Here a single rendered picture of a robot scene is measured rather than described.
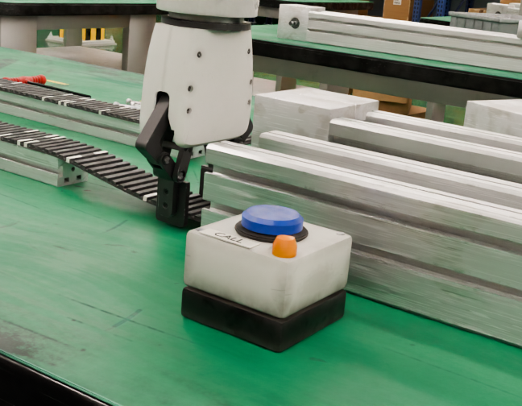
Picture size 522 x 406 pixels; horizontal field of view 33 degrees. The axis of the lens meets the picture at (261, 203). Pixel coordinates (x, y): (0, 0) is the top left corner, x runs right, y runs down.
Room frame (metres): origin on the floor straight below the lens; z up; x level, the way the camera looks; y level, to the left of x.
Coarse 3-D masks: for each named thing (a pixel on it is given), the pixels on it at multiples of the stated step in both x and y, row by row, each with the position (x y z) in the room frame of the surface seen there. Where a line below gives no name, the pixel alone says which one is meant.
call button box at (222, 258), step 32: (224, 224) 0.55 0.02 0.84; (192, 256) 0.53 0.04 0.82; (224, 256) 0.52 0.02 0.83; (256, 256) 0.50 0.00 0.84; (320, 256) 0.52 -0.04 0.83; (192, 288) 0.53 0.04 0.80; (224, 288) 0.52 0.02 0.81; (256, 288) 0.50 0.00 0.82; (288, 288) 0.49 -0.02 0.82; (320, 288) 0.52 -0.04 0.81; (224, 320) 0.51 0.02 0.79; (256, 320) 0.50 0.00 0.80; (288, 320) 0.50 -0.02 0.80; (320, 320) 0.53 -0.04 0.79
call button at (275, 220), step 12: (252, 216) 0.53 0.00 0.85; (264, 216) 0.53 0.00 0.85; (276, 216) 0.54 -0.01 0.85; (288, 216) 0.54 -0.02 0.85; (300, 216) 0.55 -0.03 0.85; (252, 228) 0.53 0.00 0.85; (264, 228) 0.53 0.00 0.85; (276, 228) 0.53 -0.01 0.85; (288, 228) 0.53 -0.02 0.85; (300, 228) 0.54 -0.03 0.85
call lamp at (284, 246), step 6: (282, 234) 0.51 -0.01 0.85; (276, 240) 0.50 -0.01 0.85; (282, 240) 0.50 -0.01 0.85; (288, 240) 0.50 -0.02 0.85; (294, 240) 0.50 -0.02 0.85; (276, 246) 0.50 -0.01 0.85; (282, 246) 0.50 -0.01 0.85; (288, 246) 0.50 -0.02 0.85; (294, 246) 0.50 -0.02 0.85; (276, 252) 0.50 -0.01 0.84; (282, 252) 0.50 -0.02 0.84; (288, 252) 0.50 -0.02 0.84; (294, 252) 0.50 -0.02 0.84; (288, 258) 0.50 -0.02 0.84
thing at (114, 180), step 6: (114, 174) 0.79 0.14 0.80; (120, 174) 0.79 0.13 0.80; (126, 174) 0.79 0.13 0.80; (132, 174) 0.80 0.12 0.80; (138, 174) 0.81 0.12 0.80; (144, 174) 0.80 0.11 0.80; (150, 174) 0.81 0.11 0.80; (108, 180) 0.77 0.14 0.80; (114, 180) 0.77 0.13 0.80; (120, 180) 0.77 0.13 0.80; (126, 180) 0.78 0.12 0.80; (132, 180) 0.79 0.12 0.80; (114, 186) 0.77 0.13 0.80
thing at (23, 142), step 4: (44, 136) 0.87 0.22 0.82; (48, 136) 0.87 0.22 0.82; (52, 136) 0.88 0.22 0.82; (56, 136) 0.88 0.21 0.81; (20, 140) 0.84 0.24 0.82; (24, 140) 0.85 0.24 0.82; (28, 140) 0.85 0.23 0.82; (32, 140) 0.85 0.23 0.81; (36, 140) 0.85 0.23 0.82; (40, 140) 0.85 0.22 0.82; (44, 140) 0.85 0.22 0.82; (48, 140) 0.86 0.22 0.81; (52, 140) 0.86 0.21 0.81; (16, 144) 0.84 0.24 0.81; (20, 144) 0.84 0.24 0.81; (24, 144) 0.84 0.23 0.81; (28, 144) 0.84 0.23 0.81
